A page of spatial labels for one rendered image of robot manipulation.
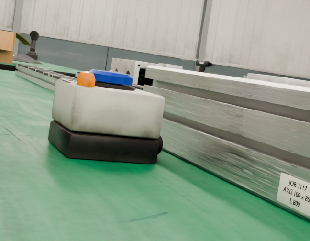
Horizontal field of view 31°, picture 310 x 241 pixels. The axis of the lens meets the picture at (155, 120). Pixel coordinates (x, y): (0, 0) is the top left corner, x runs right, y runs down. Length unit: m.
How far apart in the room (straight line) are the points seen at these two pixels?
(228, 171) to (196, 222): 0.14
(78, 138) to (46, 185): 0.10
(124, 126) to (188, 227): 0.17
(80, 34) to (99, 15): 0.58
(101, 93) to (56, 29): 11.40
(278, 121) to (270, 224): 0.09
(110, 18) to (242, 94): 11.73
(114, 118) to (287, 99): 0.15
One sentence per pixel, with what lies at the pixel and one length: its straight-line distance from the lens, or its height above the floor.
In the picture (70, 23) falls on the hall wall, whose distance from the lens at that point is 11.91.
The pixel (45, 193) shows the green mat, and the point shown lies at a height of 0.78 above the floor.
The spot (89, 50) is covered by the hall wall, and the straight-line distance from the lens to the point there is 12.01.
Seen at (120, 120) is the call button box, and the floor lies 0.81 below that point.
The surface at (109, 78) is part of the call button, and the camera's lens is 0.48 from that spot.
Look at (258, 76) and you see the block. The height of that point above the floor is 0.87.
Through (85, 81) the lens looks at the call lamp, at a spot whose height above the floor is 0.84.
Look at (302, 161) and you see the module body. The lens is 0.39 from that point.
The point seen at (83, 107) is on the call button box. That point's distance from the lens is 0.45.
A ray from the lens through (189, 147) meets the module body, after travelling 0.52.
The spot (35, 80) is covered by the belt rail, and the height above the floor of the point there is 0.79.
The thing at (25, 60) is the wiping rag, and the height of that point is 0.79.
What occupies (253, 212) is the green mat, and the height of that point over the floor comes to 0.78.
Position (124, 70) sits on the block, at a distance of 1.69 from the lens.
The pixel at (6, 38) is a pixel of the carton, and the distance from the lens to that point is 2.73.
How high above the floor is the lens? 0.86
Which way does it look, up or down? 5 degrees down
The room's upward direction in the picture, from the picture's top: 8 degrees clockwise
